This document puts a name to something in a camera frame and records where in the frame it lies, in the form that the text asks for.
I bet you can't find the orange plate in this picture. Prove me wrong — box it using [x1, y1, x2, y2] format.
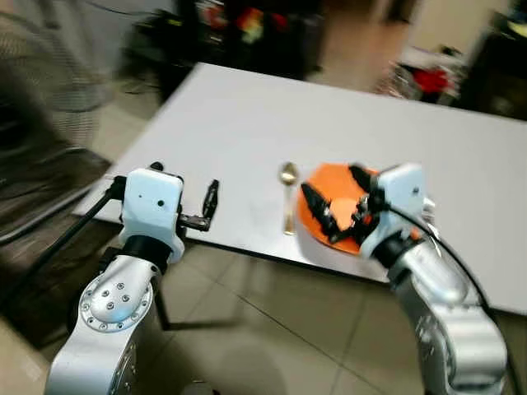
[296, 163, 429, 254]

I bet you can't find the blue and yellow box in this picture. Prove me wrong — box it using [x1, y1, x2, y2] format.
[502, 12, 527, 38]

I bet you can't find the red snack packet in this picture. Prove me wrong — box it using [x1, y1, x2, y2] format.
[198, 2, 227, 32]

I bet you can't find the red garment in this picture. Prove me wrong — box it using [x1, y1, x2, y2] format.
[235, 7, 289, 34]

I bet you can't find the white framed beige board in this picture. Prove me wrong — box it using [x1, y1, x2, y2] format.
[398, 0, 507, 75]

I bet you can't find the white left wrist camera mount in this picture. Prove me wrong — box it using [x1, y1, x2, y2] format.
[122, 167, 186, 263]

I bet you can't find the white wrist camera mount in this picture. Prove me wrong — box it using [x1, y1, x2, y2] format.
[362, 163, 429, 260]
[122, 167, 186, 263]

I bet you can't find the patterned bag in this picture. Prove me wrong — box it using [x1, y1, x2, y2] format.
[375, 64, 413, 98]

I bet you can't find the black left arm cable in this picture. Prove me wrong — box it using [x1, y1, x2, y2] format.
[0, 174, 126, 301]

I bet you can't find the black table leg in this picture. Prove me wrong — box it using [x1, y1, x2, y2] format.
[151, 276, 172, 332]

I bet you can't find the black storage rack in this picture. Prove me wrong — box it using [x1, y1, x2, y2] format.
[177, 0, 324, 81]

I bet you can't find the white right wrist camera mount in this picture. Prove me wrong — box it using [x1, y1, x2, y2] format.
[362, 163, 429, 260]

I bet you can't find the crumpled red cloth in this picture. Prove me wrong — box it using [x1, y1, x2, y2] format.
[412, 67, 452, 94]

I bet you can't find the yellow green item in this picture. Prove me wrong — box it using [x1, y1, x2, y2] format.
[239, 12, 264, 44]

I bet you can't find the black wire floor fan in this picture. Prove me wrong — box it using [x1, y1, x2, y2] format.
[0, 16, 116, 157]

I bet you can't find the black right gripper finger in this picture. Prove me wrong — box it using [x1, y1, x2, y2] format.
[300, 182, 337, 237]
[347, 164, 376, 197]

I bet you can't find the gold spoon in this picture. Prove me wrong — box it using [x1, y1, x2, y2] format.
[280, 162, 299, 236]

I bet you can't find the round black side table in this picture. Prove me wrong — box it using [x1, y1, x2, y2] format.
[124, 16, 198, 91]

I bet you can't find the black cabinet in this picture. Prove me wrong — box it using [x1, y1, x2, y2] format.
[455, 8, 527, 116]

